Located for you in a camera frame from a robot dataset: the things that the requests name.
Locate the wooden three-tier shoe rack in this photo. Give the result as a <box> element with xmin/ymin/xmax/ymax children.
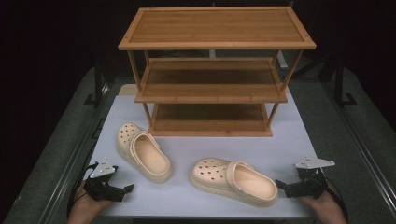
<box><xmin>117</xmin><ymin>6</ymin><xmax>318</xmax><ymax>138</ymax></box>

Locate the person's left hand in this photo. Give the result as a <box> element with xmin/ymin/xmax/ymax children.
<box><xmin>66</xmin><ymin>182</ymin><xmax>112</xmax><ymax>224</ymax></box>

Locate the black metal stand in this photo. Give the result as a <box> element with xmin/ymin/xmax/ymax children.
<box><xmin>83</xmin><ymin>57</ymin><xmax>106</xmax><ymax>107</ymax></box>
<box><xmin>333</xmin><ymin>59</ymin><xmax>359</xmax><ymax>108</ymax></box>

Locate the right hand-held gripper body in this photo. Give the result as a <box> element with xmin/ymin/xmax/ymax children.
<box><xmin>294</xmin><ymin>156</ymin><xmax>336</xmax><ymax>200</ymax></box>

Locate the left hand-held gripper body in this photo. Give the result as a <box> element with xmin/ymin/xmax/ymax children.
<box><xmin>83</xmin><ymin>158</ymin><xmax>125</xmax><ymax>203</ymax></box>

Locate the black cable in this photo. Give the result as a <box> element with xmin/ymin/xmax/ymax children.
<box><xmin>325</xmin><ymin>177</ymin><xmax>349</xmax><ymax>222</ymax></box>

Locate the person's right hand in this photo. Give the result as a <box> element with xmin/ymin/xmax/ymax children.
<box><xmin>299</xmin><ymin>189</ymin><xmax>348</xmax><ymax>224</ymax></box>

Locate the beige foam clog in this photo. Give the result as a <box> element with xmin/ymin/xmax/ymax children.
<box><xmin>190</xmin><ymin>157</ymin><xmax>279</xmax><ymax>208</ymax></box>
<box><xmin>116</xmin><ymin>121</ymin><xmax>174</xmax><ymax>184</ymax></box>

